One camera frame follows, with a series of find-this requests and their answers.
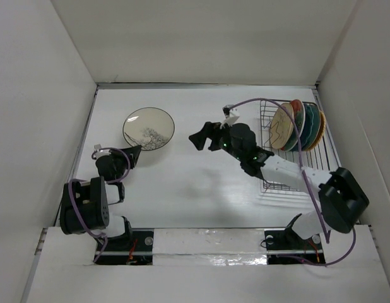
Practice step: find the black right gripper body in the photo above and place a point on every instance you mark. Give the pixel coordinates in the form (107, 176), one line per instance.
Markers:
(223, 136)

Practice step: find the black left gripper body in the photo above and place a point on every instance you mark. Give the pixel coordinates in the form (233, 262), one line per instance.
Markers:
(120, 162)

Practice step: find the cream plate with tree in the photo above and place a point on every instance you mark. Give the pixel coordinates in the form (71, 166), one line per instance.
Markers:
(150, 127)

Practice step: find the beige plate with bird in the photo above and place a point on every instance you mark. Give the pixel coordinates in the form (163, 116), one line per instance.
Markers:
(281, 129)

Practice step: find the red patterned plate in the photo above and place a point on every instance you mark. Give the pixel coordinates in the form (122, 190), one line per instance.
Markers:
(299, 118)

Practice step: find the dark teal scalloped plate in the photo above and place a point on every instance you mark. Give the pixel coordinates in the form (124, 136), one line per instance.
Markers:
(309, 119)

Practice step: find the light blue flower plate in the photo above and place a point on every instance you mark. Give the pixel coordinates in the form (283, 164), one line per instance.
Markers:
(316, 123)

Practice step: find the orange woven wicker plate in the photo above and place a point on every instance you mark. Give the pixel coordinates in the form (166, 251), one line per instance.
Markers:
(321, 130)

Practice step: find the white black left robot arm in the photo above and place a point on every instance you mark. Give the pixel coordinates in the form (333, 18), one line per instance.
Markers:
(85, 204)

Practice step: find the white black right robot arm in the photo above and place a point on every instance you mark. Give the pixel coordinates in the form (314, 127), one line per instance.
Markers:
(338, 199)

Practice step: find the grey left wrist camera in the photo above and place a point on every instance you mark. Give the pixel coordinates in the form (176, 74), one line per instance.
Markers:
(98, 149)

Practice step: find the metal base rail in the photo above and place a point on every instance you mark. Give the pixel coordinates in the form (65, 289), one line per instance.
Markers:
(210, 247)

